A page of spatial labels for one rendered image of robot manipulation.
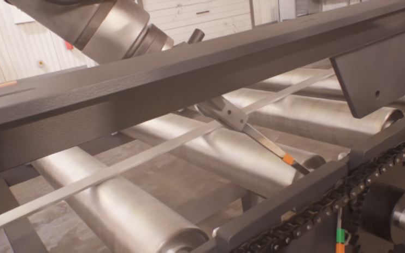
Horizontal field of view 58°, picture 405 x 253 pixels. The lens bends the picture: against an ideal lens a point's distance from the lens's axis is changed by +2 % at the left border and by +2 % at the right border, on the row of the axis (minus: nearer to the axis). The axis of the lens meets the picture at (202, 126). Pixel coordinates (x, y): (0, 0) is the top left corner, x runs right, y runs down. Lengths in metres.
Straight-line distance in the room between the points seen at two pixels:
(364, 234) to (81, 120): 0.44
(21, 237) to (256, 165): 0.54
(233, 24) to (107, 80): 12.14
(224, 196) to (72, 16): 1.42
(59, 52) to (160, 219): 9.20
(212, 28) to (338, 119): 10.96
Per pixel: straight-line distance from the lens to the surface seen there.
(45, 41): 9.61
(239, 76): 0.44
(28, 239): 0.91
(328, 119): 0.95
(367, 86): 0.65
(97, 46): 0.45
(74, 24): 0.44
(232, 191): 1.79
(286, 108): 1.03
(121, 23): 0.44
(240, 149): 0.77
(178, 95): 0.39
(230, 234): 0.46
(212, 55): 0.31
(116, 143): 1.39
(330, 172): 0.58
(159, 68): 0.28
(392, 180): 0.64
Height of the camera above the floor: 1.21
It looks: 19 degrees down
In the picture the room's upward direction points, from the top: 9 degrees counter-clockwise
